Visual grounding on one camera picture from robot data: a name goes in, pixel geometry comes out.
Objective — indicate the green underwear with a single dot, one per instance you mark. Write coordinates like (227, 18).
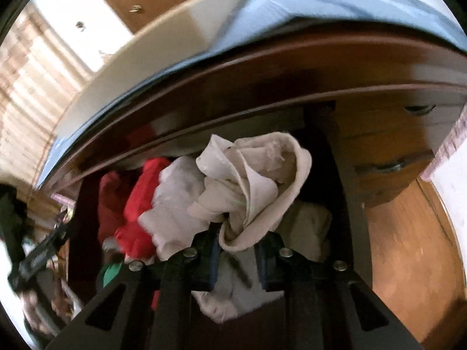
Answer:
(113, 275)

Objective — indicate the small wooden drawer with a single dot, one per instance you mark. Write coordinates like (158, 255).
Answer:
(386, 127)
(394, 186)

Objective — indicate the dark red underwear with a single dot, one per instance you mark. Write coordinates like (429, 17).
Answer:
(111, 200)

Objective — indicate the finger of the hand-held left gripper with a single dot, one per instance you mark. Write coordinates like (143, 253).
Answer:
(47, 246)

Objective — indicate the striped curtain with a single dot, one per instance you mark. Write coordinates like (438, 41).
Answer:
(33, 91)

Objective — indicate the metal door knob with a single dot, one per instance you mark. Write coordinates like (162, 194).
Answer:
(135, 9)

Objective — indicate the beige underwear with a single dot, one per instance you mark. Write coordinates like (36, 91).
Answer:
(251, 178)

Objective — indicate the cream underwear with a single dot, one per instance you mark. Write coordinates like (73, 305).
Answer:
(306, 228)

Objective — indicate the dark wooden dresser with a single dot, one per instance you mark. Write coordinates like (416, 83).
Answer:
(292, 69)

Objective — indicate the white underwear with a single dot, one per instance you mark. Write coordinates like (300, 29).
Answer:
(175, 204)

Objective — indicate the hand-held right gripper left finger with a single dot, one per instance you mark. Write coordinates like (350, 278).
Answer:
(214, 259)

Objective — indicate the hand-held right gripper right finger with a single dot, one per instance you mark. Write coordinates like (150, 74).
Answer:
(261, 266)

